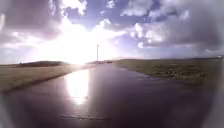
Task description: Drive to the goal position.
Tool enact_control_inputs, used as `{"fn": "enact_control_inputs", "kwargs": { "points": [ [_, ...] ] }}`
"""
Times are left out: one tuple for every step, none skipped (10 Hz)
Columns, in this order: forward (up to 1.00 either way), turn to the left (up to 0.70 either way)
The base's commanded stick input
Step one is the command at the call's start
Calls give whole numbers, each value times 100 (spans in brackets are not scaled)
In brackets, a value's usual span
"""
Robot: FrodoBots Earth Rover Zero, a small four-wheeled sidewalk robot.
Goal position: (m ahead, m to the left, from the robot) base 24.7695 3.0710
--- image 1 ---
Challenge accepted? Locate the tall thin pole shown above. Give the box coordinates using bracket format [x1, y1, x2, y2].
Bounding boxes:
[96, 43, 101, 63]

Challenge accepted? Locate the wet dark asphalt road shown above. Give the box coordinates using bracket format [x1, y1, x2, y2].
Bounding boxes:
[2, 63, 214, 128]

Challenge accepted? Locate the green grass verge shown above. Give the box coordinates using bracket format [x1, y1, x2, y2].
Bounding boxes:
[112, 58, 224, 86]

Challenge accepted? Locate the low dark hill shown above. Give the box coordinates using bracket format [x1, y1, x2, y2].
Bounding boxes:
[15, 60, 70, 68]

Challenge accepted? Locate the flat grass field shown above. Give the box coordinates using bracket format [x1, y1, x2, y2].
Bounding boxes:
[0, 63, 98, 94]

